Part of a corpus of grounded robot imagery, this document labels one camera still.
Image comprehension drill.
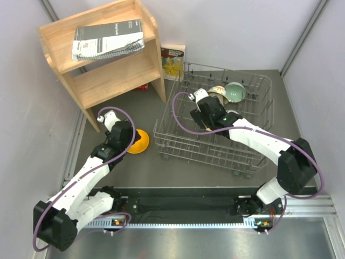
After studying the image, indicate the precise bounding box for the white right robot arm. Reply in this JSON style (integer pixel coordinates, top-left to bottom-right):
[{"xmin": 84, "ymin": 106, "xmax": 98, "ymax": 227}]
[{"xmin": 189, "ymin": 94, "xmax": 317, "ymax": 214}]

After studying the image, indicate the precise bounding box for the wooden two-tier shelf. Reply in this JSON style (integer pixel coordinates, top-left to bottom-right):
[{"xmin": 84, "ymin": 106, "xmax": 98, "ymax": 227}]
[{"xmin": 37, "ymin": 1, "xmax": 167, "ymax": 132}]

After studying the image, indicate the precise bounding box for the pale green ceramic bowl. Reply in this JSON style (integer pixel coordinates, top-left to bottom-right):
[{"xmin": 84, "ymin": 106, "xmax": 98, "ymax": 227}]
[{"xmin": 225, "ymin": 82, "xmax": 246, "ymax": 103}]

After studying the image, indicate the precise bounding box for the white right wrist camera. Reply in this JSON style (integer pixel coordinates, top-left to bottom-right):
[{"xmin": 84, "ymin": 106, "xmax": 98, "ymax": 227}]
[{"xmin": 188, "ymin": 88, "xmax": 209, "ymax": 104}]

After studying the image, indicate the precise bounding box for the small red object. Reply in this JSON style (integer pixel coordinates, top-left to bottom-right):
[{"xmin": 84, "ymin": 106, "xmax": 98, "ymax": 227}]
[{"xmin": 135, "ymin": 84, "xmax": 148, "ymax": 91}]

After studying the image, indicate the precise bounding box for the aluminium rail with cable duct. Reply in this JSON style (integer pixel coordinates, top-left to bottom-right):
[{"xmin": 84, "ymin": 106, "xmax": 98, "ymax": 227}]
[{"xmin": 71, "ymin": 190, "xmax": 336, "ymax": 233}]

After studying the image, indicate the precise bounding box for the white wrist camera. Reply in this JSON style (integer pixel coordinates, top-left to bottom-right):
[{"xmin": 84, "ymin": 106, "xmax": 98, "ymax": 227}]
[
  {"xmin": 188, "ymin": 88, "xmax": 209, "ymax": 104},
  {"xmin": 97, "ymin": 110, "xmax": 120, "ymax": 132}
]

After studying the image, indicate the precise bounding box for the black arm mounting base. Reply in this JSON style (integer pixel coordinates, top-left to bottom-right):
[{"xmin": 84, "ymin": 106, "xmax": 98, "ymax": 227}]
[{"xmin": 88, "ymin": 186, "xmax": 286, "ymax": 224}]

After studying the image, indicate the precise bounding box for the colourful paperback book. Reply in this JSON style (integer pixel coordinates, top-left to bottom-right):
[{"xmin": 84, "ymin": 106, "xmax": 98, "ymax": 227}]
[{"xmin": 161, "ymin": 44, "xmax": 186, "ymax": 81}]

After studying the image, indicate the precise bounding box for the floral patterned ceramic bowl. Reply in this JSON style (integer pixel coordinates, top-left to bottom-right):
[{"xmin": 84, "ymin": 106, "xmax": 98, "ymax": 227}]
[{"xmin": 215, "ymin": 93, "xmax": 229, "ymax": 105}]

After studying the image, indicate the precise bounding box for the yellow plastic bowl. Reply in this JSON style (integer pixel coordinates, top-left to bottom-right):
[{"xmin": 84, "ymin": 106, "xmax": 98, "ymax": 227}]
[{"xmin": 128, "ymin": 129, "xmax": 150, "ymax": 154}]

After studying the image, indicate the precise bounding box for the black-white striped bowl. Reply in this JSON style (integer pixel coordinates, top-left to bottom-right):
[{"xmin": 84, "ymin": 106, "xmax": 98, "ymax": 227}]
[{"xmin": 226, "ymin": 110, "xmax": 240, "ymax": 115}]

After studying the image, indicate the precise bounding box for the grey wire dish rack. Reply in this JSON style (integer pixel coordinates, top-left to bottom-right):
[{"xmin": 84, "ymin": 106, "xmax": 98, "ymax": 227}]
[{"xmin": 154, "ymin": 63, "xmax": 274, "ymax": 179}]

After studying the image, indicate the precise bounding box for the grey spiral-bound manual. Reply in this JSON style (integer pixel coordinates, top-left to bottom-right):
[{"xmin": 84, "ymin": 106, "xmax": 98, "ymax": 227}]
[{"xmin": 72, "ymin": 19, "xmax": 144, "ymax": 62}]

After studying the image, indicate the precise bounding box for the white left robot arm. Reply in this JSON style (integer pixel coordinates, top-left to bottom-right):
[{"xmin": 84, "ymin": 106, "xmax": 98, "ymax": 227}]
[{"xmin": 32, "ymin": 118, "xmax": 141, "ymax": 251}]

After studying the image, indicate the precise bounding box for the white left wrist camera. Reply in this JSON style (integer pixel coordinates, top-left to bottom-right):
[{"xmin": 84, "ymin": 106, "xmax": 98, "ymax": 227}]
[{"xmin": 97, "ymin": 110, "xmax": 120, "ymax": 132}]

